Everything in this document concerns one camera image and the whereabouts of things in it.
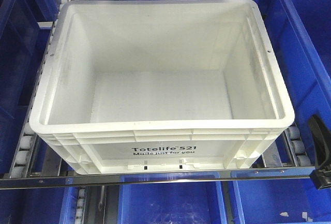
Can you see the white plastic tote bin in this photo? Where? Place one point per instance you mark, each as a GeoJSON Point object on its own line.
{"type": "Point", "coordinates": [160, 86]}

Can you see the shelf roller track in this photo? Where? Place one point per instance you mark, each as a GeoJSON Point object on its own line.
{"type": "Point", "coordinates": [295, 147]}
{"type": "Point", "coordinates": [24, 152]}

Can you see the shelf blue bin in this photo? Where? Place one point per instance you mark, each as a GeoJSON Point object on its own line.
{"type": "Point", "coordinates": [300, 34]}
{"type": "Point", "coordinates": [23, 43]}

